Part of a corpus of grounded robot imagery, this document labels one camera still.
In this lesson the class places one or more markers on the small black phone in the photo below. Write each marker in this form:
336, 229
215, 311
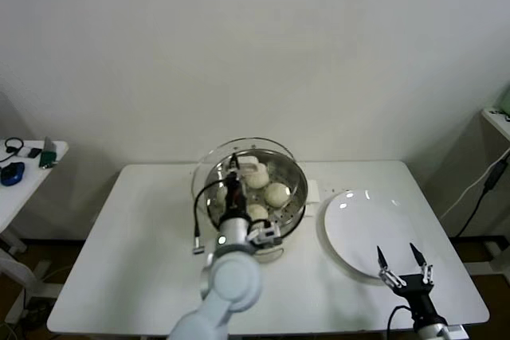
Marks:
34, 152

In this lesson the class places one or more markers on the white steamed baozi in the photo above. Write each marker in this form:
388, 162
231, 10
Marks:
258, 212
277, 194
220, 196
260, 181

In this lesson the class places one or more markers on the white round plate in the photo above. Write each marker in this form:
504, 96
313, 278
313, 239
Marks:
358, 228

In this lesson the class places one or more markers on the white curved floor base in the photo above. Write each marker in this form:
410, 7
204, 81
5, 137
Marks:
16, 272

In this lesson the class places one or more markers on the small white device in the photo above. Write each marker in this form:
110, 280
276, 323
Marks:
23, 152

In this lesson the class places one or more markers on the cream electric cooker base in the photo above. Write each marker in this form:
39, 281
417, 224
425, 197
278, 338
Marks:
273, 254

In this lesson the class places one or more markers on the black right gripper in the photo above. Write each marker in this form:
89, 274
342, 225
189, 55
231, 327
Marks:
418, 296

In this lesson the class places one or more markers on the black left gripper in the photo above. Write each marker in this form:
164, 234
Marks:
235, 202

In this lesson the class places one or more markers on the white shelf table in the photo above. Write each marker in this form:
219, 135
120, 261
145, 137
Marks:
496, 115

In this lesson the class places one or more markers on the black power adapter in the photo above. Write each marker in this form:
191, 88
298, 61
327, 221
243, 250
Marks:
493, 177

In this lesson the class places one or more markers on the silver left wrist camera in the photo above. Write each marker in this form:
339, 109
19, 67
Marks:
265, 232

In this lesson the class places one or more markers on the blue computer mouse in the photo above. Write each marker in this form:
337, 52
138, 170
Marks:
11, 173

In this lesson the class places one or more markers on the stainless steel steamer basket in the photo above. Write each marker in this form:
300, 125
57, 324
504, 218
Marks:
296, 190

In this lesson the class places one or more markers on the green circuit board box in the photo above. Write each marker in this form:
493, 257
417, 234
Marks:
48, 155

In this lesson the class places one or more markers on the black headphones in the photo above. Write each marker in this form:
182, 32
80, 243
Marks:
12, 143

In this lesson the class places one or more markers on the white side table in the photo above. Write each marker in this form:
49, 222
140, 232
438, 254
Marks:
24, 196

